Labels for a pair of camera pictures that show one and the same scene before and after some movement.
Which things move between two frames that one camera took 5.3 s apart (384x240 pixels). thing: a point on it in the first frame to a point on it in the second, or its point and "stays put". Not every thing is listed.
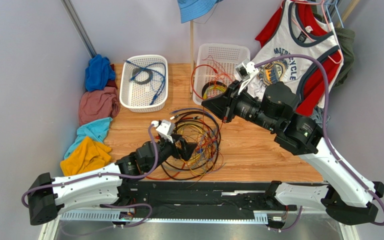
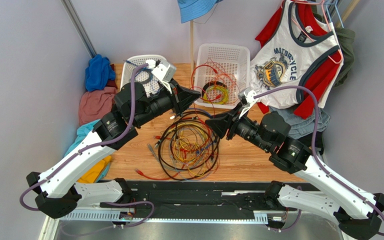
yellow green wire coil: (214, 87) stays put
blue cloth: (98, 73) stays put
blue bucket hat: (189, 9) stays put
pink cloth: (98, 104) stays put
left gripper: (186, 148) to (182, 98)
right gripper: (228, 103) to (229, 125)
